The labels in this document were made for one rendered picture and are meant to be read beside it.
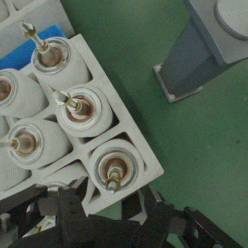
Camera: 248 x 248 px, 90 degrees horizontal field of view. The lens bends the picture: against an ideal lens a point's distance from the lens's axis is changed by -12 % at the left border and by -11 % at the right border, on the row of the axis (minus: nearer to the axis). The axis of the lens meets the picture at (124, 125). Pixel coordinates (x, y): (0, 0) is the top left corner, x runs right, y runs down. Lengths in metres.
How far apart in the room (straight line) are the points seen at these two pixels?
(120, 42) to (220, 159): 0.58
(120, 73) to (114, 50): 0.09
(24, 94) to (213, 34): 0.35
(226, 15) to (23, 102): 0.38
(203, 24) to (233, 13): 0.05
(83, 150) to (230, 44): 0.34
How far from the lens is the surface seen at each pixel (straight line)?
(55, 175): 0.28
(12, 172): 0.36
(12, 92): 0.32
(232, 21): 0.29
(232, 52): 0.29
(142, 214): 0.37
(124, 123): 0.31
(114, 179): 0.17
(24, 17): 0.54
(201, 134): 0.56
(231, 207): 0.71
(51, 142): 0.27
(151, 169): 0.32
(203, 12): 0.31
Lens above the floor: 0.49
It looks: 86 degrees down
